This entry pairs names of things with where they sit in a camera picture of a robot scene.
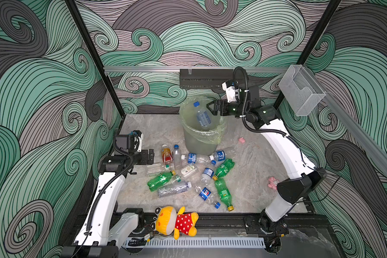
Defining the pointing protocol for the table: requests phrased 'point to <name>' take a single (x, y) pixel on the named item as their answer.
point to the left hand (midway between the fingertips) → (144, 152)
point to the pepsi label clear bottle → (206, 195)
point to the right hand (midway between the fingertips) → (215, 104)
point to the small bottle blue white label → (208, 173)
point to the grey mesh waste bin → (199, 144)
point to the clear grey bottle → (175, 188)
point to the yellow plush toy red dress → (169, 221)
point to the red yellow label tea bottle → (166, 153)
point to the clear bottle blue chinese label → (222, 155)
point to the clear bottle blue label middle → (202, 159)
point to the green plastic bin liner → (214, 134)
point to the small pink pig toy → (242, 140)
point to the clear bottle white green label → (184, 172)
